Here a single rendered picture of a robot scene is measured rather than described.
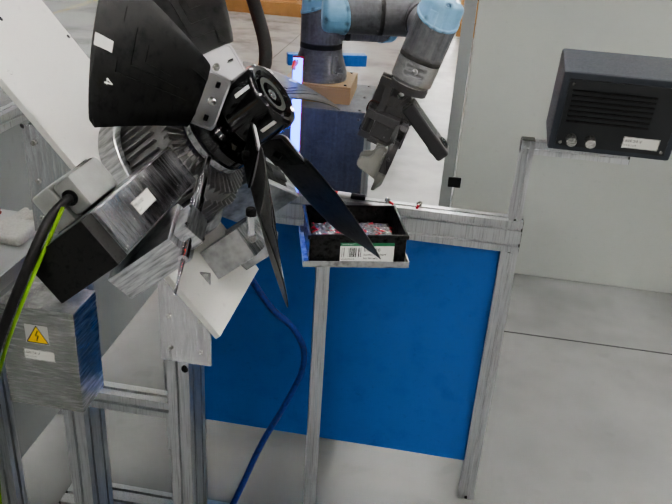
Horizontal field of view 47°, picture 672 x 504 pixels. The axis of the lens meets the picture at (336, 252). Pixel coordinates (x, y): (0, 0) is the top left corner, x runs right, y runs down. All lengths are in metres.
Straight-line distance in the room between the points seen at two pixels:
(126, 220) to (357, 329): 1.03
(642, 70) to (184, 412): 1.16
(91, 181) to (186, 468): 0.74
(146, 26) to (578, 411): 2.01
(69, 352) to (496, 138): 2.22
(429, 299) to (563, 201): 1.54
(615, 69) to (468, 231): 0.48
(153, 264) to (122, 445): 1.33
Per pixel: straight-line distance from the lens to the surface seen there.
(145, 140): 1.34
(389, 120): 1.37
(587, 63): 1.73
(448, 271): 1.91
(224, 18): 1.42
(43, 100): 1.36
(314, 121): 2.08
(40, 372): 1.55
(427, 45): 1.34
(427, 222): 1.84
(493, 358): 2.02
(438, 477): 2.36
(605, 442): 2.64
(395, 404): 2.14
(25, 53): 1.41
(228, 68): 1.38
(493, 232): 1.85
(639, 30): 3.24
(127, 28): 1.14
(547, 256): 3.50
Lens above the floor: 1.57
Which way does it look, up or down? 26 degrees down
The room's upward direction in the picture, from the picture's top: 4 degrees clockwise
